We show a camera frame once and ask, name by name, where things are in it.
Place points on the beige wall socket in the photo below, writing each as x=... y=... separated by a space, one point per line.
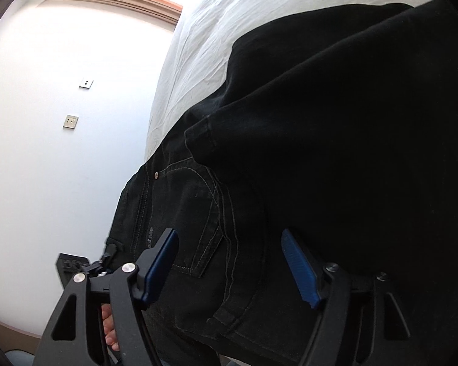
x=70 y=122

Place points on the person's left hand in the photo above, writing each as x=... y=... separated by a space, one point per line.
x=109 y=328

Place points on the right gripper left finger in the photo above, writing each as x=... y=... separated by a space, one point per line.
x=75 y=334

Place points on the black denim pants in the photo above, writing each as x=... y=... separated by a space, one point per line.
x=338 y=125

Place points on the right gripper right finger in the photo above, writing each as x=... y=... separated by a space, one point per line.
x=357 y=320

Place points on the white bed sheet mattress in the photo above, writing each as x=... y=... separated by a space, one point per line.
x=196 y=62

